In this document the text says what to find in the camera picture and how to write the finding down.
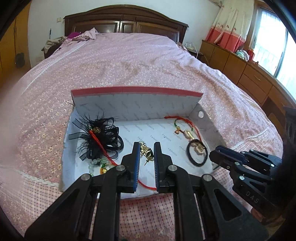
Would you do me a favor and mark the rainbow bracelet with red cord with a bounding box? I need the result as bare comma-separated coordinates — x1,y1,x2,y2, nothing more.
164,115,202,143

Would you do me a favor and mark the yellow wooden wardrobe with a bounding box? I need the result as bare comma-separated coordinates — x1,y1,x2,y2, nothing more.
1,1,31,87

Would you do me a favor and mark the red white curtain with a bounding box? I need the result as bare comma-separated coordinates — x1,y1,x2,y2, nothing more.
205,0,254,52

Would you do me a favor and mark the black feather hair accessory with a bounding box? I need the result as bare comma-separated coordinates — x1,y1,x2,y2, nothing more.
69,115,124,162

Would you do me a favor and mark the pink floral bedspread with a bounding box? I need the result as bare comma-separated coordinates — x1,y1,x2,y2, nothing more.
1,33,283,235

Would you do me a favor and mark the gold brooch ornament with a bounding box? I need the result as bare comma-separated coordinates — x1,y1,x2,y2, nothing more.
139,142,154,165

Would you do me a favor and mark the jade bead bracelet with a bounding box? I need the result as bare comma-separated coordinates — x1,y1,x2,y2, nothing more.
89,158,110,177

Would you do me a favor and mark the dark wooden headboard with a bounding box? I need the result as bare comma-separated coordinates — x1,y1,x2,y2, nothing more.
64,4,189,43

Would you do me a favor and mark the black bag on wardrobe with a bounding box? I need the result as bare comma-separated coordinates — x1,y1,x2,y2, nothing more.
15,52,25,69

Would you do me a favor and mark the red cardboard box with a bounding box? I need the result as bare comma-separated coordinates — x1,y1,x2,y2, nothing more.
60,86,224,191

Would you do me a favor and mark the black hair tie with charm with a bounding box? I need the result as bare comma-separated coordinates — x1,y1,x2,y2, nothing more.
184,129,209,167

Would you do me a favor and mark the pile of clothes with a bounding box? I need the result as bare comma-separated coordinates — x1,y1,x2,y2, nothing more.
42,36,67,54

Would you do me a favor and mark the wooden low cabinet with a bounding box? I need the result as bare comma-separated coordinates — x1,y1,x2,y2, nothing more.
200,40,295,135

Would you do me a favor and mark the rainbow beaded red cord necklace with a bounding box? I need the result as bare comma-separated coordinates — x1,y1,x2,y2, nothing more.
89,129,158,191

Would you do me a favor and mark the pink pillow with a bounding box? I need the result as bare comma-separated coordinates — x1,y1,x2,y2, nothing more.
68,28,99,42

